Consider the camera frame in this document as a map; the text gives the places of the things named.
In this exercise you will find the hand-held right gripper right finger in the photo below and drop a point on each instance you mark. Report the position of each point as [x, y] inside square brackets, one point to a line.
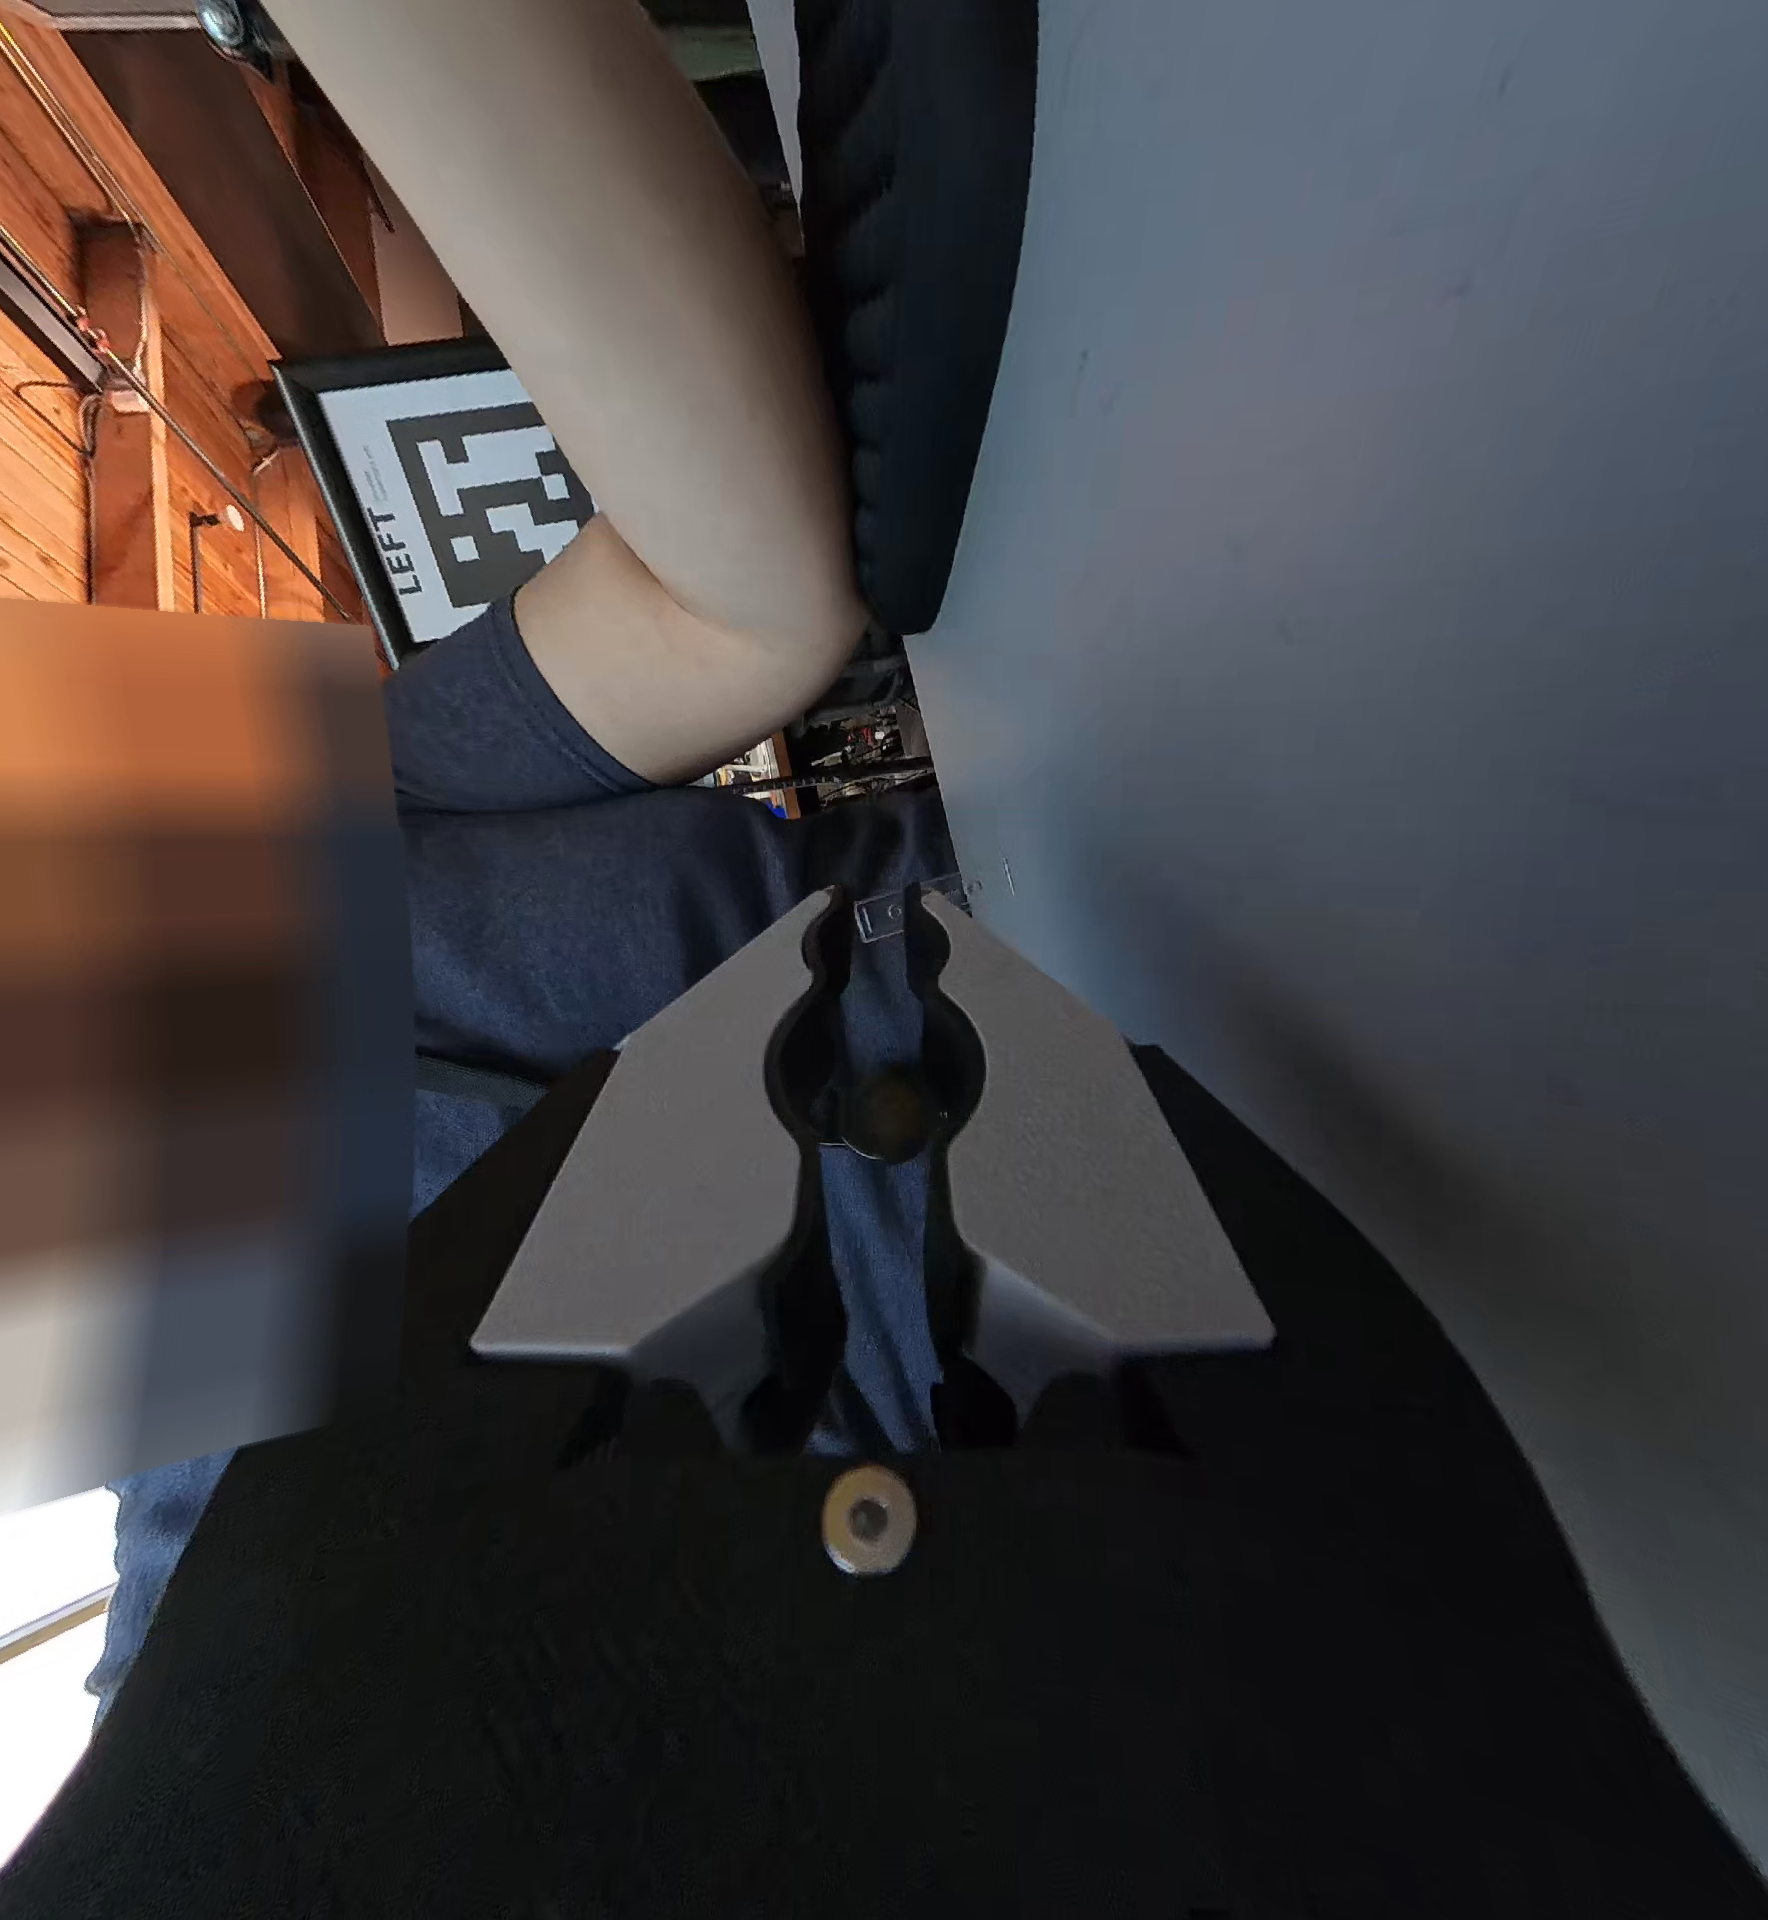
[1094, 1201]

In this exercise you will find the person's blue sweater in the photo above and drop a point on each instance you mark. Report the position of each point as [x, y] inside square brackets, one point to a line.
[599, 930]

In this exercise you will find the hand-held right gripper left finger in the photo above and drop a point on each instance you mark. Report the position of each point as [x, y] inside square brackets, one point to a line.
[628, 1201]

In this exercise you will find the clear lego plate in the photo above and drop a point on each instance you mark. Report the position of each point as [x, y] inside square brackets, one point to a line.
[914, 909]

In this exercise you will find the person's left forearm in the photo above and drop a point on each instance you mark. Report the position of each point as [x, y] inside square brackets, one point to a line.
[645, 374]

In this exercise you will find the framed black white marker sign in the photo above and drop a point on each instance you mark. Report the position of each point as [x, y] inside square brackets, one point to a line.
[434, 494]

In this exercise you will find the black wrist rest pad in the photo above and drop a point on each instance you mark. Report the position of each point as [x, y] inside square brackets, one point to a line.
[914, 300]

